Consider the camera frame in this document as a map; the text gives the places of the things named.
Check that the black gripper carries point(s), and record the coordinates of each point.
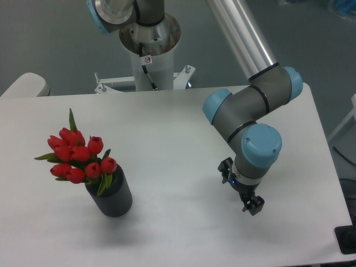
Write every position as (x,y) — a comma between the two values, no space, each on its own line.
(252,203)

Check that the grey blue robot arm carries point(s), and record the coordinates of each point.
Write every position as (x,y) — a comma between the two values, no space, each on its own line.
(234,115)

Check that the dark grey ribbed vase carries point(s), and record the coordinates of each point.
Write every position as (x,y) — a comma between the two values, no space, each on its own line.
(117,199)

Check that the black box at table edge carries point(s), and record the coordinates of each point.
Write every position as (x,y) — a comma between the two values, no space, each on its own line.
(346,239)

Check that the red tulip bouquet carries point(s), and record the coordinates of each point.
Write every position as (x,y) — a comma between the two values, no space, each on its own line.
(79,162)

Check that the white chair backrest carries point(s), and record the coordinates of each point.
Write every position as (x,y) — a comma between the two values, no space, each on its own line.
(26,86)

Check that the white frame at right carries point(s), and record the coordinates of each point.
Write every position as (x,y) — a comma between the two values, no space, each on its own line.
(344,125)

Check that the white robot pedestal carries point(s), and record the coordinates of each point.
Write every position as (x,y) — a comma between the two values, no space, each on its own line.
(151,51)

